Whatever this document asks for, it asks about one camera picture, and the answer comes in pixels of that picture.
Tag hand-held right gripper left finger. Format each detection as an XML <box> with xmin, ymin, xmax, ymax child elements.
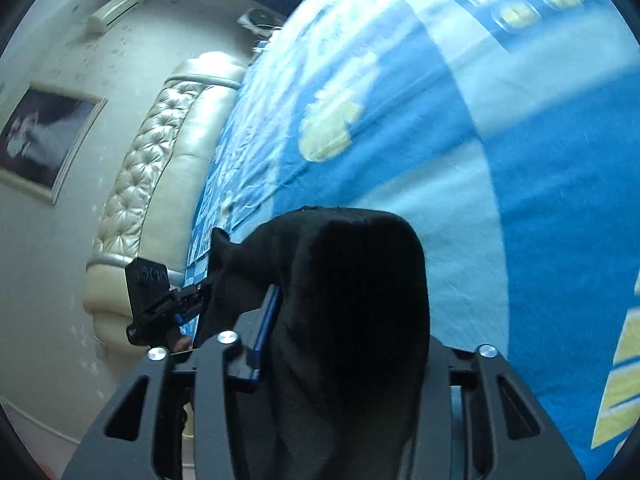
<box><xmin>62</xmin><ymin>284</ymin><xmax>282</xmax><ymax>480</ymax></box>

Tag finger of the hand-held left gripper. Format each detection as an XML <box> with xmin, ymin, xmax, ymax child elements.
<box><xmin>167</xmin><ymin>272</ymin><xmax>222</xmax><ymax>302</ymax></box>
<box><xmin>150</xmin><ymin>292</ymin><xmax>207</xmax><ymax>333</ymax></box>

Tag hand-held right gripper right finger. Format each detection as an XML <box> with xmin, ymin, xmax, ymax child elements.
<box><xmin>410</xmin><ymin>336</ymin><xmax>586</xmax><ymax>480</ymax></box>

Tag black pants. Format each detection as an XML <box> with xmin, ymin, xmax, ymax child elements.
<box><xmin>192</xmin><ymin>206</ymin><xmax>432</xmax><ymax>480</ymax></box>

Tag cream tufted leather headboard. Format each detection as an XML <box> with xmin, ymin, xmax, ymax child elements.
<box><xmin>81</xmin><ymin>52</ymin><xmax>249</xmax><ymax>357</ymax></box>

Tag blue printed bed sheet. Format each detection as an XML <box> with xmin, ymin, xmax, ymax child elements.
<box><xmin>177</xmin><ymin>0</ymin><xmax>640</xmax><ymax>480</ymax></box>

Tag dark round device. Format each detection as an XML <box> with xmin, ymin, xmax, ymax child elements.
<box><xmin>237</xmin><ymin>7</ymin><xmax>284</xmax><ymax>42</ymax></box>

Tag framed wall picture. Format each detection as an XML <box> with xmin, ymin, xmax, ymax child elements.
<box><xmin>0</xmin><ymin>82</ymin><xmax>109</xmax><ymax>206</ymax></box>

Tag white wall air conditioner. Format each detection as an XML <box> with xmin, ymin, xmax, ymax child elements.
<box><xmin>86</xmin><ymin>0</ymin><xmax>149</xmax><ymax>37</ymax></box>

